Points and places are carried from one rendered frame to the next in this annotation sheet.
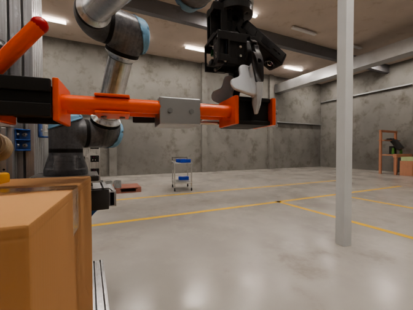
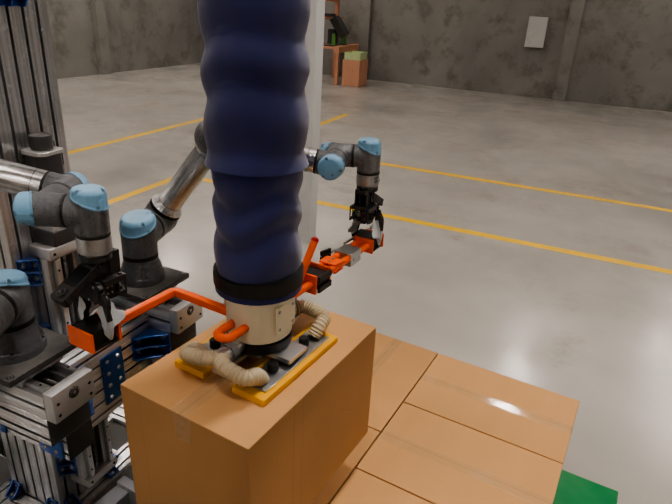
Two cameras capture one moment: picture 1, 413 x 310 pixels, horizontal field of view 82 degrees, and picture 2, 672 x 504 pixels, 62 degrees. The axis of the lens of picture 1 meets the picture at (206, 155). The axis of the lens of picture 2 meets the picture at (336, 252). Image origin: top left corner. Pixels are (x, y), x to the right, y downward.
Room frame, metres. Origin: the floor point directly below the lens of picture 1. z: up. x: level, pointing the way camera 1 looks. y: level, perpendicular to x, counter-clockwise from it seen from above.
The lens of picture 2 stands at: (-0.81, 1.18, 1.95)
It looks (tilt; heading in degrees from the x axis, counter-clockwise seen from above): 24 degrees down; 319
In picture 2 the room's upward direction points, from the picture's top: 3 degrees clockwise
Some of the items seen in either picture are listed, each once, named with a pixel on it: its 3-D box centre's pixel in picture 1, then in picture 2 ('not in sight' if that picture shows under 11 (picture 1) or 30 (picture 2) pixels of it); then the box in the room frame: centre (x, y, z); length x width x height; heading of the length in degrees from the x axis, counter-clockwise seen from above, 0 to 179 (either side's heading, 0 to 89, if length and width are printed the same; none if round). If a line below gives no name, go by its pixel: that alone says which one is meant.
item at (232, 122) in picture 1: (246, 113); (368, 241); (0.46, -0.08, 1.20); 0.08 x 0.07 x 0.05; 110
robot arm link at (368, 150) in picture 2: not in sight; (368, 156); (0.47, -0.05, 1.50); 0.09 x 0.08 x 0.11; 42
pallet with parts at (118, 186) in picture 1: (117, 185); not in sight; (6.56, 2.46, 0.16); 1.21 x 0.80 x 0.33; 117
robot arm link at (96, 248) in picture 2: not in sight; (93, 243); (0.42, 0.83, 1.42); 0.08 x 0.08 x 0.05
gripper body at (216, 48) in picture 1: (231, 40); (365, 203); (0.47, -0.05, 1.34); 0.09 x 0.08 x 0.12; 110
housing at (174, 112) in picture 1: (176, 114); (347, 255); (0.42, 0.05, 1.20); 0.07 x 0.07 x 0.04; 20
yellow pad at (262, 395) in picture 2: not in sight; (288, 357); (0.18, 0.46, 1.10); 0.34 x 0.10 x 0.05; 110
